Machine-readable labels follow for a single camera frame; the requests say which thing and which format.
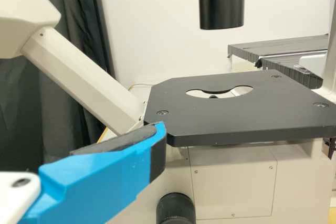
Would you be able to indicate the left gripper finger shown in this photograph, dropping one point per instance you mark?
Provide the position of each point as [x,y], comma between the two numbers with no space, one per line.
[105,176]

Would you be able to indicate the petri dish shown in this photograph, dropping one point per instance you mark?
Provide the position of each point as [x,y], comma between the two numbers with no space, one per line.
[302,69]

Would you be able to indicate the cream microscope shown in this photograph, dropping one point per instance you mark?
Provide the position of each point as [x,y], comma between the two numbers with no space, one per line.
[236,108]

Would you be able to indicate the black platform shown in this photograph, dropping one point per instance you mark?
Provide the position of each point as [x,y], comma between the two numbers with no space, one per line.
[288,74]
[275,47]

